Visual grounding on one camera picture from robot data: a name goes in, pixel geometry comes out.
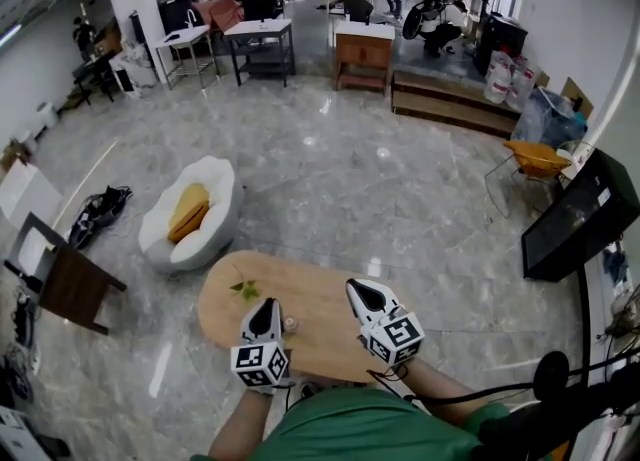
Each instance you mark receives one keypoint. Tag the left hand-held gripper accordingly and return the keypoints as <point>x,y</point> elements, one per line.
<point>260,364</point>

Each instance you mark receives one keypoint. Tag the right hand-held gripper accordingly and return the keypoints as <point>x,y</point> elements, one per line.
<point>395,339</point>

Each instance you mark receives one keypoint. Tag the small round silver object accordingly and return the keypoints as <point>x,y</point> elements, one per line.
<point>291,324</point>

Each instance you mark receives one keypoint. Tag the person's left forearm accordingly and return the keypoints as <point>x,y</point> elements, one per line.
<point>240,429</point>

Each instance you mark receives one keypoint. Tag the person's right forearm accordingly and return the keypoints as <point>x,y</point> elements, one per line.
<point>440,389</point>

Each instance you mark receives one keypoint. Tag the light wooden coffee table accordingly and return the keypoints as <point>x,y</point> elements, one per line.
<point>320,294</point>

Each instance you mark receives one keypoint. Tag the green leaf sprig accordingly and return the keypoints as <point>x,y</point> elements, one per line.
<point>246,290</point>

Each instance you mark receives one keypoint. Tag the white wristband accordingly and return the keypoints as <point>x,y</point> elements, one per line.
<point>266,390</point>

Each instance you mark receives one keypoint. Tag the person's green shirt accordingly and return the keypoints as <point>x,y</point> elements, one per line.
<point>370,429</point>

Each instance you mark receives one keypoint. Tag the white petal-shaped armchair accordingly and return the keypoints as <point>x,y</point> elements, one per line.
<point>220,199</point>

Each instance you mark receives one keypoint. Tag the yellow cushion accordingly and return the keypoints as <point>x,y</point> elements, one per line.
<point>189,211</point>

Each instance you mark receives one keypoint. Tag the dark wooden sink cabinet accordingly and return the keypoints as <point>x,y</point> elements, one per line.
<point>75,284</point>

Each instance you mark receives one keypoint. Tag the wooden step platform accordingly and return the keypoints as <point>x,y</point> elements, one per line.
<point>450,99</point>

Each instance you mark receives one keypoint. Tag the black television on stand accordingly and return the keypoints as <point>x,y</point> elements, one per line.
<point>575,214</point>

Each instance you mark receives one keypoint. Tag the brown cabinet with white top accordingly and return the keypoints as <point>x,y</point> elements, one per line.
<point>364,56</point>

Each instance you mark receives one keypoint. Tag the clear plastic bag bundle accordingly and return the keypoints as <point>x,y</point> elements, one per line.
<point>547,119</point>

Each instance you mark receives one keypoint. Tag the white plastic sacks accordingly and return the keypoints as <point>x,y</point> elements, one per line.
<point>500,81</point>

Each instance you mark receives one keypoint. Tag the white box cabinet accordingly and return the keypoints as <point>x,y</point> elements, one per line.
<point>27,194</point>

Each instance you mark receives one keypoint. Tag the white marble-pattern panel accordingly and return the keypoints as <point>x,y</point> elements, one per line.
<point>132,69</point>

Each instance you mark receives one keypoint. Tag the tall black cabinet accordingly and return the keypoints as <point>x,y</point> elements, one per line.
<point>502,41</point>

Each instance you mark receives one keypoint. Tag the dark table with white top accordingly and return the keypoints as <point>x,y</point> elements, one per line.
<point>260,29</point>

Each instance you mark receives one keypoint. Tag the white sink table with faucet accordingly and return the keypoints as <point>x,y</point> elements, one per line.
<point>182,38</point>

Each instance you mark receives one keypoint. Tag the small white bin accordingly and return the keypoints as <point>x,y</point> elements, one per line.
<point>47,114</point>

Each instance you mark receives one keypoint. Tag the dark desk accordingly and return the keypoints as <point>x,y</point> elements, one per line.
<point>95,74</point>

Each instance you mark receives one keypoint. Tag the ceiling light strip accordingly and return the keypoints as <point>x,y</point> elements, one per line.
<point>10,35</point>

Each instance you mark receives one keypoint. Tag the black pedestal fan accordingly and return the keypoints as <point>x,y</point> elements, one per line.
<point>550,374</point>

